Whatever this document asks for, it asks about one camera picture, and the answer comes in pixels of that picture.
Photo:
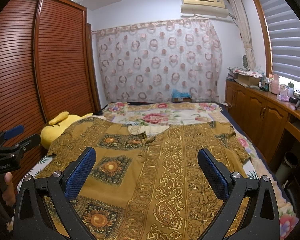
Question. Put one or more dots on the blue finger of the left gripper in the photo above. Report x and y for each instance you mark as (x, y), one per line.
(11, 133)

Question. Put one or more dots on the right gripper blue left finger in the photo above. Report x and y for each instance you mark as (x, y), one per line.
(32, 219)

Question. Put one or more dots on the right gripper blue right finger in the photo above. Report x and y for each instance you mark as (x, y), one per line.
(261, 217)

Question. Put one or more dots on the golden brown patterned shirt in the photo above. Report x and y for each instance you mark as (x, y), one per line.
(150, 174)

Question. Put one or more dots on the person left hand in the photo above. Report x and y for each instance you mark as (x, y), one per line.
(8, 195)

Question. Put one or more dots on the yellow plush toy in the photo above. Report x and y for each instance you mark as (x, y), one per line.
(57, 126)

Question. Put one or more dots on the brown louvered wardrobe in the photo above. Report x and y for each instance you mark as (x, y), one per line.
(46, 64)

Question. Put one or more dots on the wooden side cabinet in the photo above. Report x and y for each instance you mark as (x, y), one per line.
(273, 126)

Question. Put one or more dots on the floral bed blanket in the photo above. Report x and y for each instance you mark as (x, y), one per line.
(165, 114)

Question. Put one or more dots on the pink bottle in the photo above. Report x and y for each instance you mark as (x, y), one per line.
(275, 84)

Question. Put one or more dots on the cardboard box with floral cloth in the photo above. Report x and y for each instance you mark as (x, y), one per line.
(245, 76)

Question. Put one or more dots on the pink circle patterned curtain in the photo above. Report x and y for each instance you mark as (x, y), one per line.
(148, 62)

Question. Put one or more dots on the blue item on box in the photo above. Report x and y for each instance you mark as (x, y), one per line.
(178, 96)

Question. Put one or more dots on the grey window blind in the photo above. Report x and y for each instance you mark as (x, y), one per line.
(283, 28)

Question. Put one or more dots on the tied beige side curtain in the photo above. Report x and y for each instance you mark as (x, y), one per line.
(244, 29)

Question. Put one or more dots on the beige wall air conditioner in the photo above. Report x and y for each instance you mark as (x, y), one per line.
(204, 7)

